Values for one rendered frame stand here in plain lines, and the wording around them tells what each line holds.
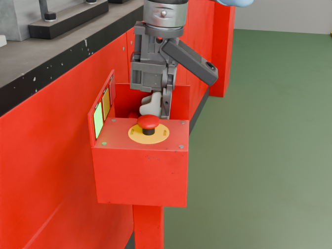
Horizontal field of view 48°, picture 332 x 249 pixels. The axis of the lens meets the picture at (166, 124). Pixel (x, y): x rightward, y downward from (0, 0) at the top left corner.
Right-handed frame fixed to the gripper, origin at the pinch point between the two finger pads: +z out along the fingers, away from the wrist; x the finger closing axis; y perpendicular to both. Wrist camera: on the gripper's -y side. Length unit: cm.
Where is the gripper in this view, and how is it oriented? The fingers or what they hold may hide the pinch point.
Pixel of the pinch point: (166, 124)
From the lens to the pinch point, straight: 75.0
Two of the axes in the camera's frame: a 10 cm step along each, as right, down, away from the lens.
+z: -0.9, 8.7, 4.9
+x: -0.7, 4.9, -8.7
